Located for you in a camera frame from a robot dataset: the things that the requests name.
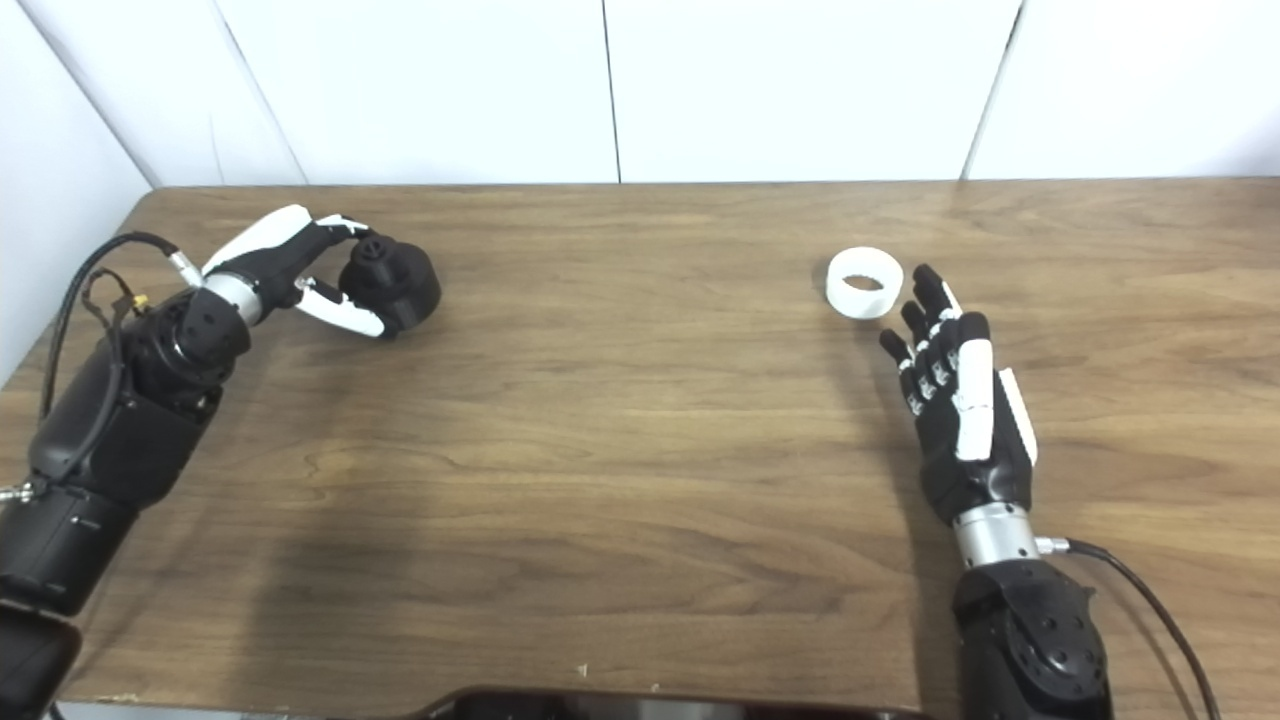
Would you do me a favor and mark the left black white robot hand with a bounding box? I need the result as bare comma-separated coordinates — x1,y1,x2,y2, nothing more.
200,205,391,339

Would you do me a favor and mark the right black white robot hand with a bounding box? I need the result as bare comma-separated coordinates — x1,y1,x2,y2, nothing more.
880,264,1039,526

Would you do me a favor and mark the white toothed ring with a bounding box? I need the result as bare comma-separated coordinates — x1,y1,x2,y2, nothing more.
826,247,905,321

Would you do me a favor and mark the round black stepped part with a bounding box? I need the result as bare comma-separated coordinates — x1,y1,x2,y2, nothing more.
338,233,442,334

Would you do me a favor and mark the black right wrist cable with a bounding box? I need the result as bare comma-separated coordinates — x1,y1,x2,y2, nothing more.
1035,537,1223,720

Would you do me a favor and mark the thin wire with yellow plug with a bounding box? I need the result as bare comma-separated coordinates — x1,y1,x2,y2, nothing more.
82,268,151,331

